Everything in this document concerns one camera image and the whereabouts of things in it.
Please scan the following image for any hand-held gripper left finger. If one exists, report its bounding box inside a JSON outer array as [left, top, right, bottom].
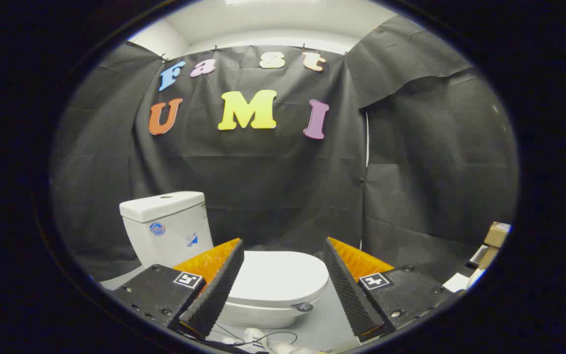
[[111, 238, 245, 340]]

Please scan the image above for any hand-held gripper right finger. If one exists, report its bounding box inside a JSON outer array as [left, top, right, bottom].
[[322, 236, 453, 343]]

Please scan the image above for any white toilet lid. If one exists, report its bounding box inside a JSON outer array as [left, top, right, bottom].
[[227, 251, 330, 310]]

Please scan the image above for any white ceramic toilet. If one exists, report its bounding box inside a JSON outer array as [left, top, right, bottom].
[[122, 204, 324, 329]]

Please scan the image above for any white toilet tank cover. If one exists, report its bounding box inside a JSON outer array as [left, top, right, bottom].
[[119, 191, 206, 223]]

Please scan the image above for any black backdrop cloth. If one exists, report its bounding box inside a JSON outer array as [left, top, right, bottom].
[[50, 15, 519, 284]]

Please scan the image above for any brown cardboard box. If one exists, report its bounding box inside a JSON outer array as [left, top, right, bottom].
[[469, 244, 500, 270], [483, 221, 512, 248]]

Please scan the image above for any thin black cable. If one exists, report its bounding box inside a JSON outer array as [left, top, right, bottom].
[[208, 322, 299, 348]]

